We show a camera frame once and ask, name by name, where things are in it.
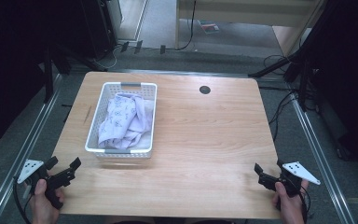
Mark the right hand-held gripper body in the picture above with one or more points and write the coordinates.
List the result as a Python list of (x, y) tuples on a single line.
[(292, 183)]

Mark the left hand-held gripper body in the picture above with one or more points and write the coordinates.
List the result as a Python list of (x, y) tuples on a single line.
[(59, 179)]

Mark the white perforated plastic basket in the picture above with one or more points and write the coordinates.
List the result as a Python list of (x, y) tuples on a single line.
[(101, 109)]

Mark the lavender patterned cloth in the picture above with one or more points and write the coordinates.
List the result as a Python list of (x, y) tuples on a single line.
[(124, 121)]

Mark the person's right hand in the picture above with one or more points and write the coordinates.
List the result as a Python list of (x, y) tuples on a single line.
[(290, 208)]

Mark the person's left hand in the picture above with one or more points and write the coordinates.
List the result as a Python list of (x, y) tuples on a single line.
[(42, 208)]

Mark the black metal stand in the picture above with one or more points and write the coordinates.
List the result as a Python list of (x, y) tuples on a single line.
[(48, 74), (292, 62)]

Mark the black round table grommet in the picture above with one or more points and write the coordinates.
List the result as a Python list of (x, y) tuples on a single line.
[(204, 90)]

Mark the black cabinet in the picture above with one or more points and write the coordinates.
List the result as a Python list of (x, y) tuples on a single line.
[(96, 28)]

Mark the red and green booklet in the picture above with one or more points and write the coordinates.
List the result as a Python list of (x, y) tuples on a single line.
[(209, 27)]

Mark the light wooden shelf unit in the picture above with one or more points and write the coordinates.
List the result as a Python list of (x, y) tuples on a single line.
[(245, 12)]

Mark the metal floor rail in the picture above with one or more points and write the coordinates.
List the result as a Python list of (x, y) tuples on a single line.
[(320, 161), (18, 155)]

